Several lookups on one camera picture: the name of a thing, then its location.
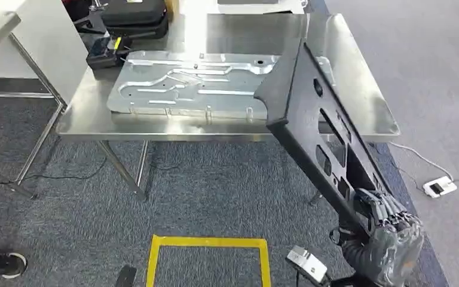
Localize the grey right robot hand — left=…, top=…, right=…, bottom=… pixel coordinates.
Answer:
left=354, top=189, right=424, bottom=287

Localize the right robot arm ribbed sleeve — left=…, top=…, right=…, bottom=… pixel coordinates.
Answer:
left=339, top=233, right=379, bottom=287

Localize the white power strip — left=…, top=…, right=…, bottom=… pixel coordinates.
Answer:
left=423, top=176, right=458, bottom=199

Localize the yellow floor tape square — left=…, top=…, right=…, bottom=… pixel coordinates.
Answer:
left=145, top=234, right=273, bottom=287

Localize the stamped sheet metal panel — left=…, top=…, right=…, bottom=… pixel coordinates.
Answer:
left=106, top=49, right=337, bottom=121

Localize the black robot foot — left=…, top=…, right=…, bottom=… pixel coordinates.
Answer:
left=114, top=264, right=137, bottom=287

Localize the stainless steel table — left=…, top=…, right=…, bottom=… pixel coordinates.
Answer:
left=55, top=11, right=401, bottom=201

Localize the black zipped carry case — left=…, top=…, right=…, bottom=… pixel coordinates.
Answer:
left=100, top=0, right=168, bottom=26
left=105, top=16, right=170, bottom=39

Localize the black tool with yellow label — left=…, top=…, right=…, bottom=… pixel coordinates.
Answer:
left=85, top=35, right=133, bottom=70

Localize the person's foot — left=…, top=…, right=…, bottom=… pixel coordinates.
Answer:
left=0, top=247, right=28, bottom=280

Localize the white power strip cable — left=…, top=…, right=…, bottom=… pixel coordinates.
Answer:
left=387, top=142, right=456, bottom=183

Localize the black floor cable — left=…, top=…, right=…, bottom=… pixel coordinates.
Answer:
left=0, top=156, right=108, bottom=191

